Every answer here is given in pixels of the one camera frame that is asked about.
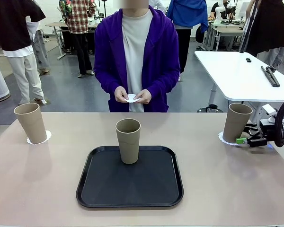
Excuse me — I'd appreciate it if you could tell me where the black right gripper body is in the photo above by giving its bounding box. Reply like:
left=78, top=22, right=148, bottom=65
left=259, top=120, right=284, bottom=142

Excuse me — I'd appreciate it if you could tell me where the tall beige cup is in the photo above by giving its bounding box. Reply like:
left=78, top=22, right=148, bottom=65
left=13, top=103, right=47, bottom=144
left=223, top=103, right=253, bottom=144
left=115, top=118, right=142, bottom=165

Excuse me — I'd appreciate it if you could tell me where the white scalloped paper coaster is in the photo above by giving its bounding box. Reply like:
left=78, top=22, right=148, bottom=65
left=27, top=130, right=53, bottom=145
left=123, top=94, right=142, bottom=104
left=218, top=131, right=242, bottom=146

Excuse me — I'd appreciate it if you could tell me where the person's right forearm purple sleeve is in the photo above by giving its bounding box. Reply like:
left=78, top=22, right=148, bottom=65
left=94, top=70, right=121, bottom=101

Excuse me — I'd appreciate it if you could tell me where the person's left forearm purple sleeve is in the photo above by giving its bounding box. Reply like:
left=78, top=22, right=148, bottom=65
left=149, top=70, right=181, bottom=100

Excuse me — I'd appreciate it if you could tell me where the person's left hand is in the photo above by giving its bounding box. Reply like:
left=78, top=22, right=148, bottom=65
left=135, top=89, right=153, bottom=104

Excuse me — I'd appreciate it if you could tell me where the person's right hand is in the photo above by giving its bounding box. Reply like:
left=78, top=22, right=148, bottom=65
left=114, top=86, right=130, bottom=104

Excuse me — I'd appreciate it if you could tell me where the black kettle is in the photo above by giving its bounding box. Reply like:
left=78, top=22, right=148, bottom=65
left=204, top=104, right=219, bottom=113

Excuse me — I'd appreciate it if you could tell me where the black folded tripod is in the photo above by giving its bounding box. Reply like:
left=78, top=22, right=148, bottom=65
left=261, top=66, right=281, bottom=87

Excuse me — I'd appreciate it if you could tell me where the white rounded table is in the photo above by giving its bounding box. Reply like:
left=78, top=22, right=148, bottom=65
left=194, top=51, right=284, bottom=114

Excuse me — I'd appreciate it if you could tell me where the person in long black coat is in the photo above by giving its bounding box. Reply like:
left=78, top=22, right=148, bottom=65
left=246, top=0, right=284, bottom=70

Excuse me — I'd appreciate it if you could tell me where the grey workshop desk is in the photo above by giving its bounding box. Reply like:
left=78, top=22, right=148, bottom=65
left=203, top=20, right=247, bottom=52
left=45, top=21, right=98, bottom=60

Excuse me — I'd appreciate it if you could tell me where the black hanging bag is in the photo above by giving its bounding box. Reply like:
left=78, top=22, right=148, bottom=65
left=195, top=25, right=209, bottom=44

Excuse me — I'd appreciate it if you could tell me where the seated person in black shirt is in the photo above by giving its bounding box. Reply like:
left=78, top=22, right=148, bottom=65
left=209, top=0, right=229, bottom=20

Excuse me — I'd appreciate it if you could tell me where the black plastic tray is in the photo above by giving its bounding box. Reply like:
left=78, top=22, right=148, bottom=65
left=76, top=145, right=184, bottom=209

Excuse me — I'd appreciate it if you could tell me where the person in blue jacket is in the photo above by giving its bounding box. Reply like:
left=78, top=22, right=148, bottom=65
left=167, top=0, right=209, bottom=81

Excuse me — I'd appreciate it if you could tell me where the person in purple hooded jacket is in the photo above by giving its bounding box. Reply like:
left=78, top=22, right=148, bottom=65
left=93, top=4, right=181, bottom=113

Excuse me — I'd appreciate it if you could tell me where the person in plaid shirt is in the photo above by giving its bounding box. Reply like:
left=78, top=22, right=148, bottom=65
left=59, top=0, right=97, bottom=78

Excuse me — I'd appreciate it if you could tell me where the person in grey trousers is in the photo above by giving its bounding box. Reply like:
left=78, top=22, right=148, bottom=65
left=26, top=14, right=50, bottom=76

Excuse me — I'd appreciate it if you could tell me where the person in black shirt white trousers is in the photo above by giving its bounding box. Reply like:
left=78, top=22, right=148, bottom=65
left=0, top=0, right=48, bottom=105

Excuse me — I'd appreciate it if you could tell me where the black right arm cable sleeve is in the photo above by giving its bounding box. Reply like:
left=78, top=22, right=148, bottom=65
left=274, top=93, right=284, bottom=148

